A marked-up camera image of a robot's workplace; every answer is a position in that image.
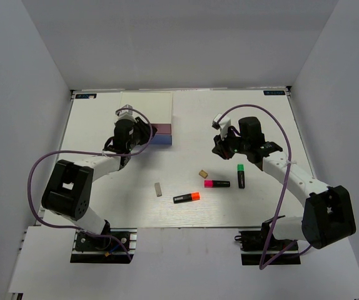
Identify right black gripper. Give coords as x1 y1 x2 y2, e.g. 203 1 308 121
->
213 127 250 159

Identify pink drawer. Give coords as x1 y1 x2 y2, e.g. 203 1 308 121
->
152 123 172 135

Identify green cap highlighter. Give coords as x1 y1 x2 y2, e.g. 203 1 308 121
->
237 164 246 189

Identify wide purple-blue drawer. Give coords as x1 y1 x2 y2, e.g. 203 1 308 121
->
151 134 173 146

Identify white mini drawer cabinet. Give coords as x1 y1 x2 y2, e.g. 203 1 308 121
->
119 91 173 137

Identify small tan eraser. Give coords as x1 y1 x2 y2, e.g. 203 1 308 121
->
199 170 208 179

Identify pink cap highlighter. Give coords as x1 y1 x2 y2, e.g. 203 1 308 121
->
204 180 231 188

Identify grey eraser stick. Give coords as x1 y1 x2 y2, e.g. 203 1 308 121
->
154 182 162 197

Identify orange cap highlighter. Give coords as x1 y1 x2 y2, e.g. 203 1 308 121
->
173 192 200 204

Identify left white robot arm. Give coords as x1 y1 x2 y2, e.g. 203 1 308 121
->
41 117 158 249

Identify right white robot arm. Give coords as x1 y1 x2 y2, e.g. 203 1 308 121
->
212 114 356 249

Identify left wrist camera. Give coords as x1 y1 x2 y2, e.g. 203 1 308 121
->
116 104 136 125

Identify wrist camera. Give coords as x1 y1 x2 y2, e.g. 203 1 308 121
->
116 104 136 125
212 113 231 136

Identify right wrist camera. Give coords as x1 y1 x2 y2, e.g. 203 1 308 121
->
212 113 231 136

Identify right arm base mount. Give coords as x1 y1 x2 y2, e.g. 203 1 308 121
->
234 229 301 266

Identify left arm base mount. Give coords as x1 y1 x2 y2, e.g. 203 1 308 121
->
70 229 137 264

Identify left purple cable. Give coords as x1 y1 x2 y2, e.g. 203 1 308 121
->
26 106 154 262

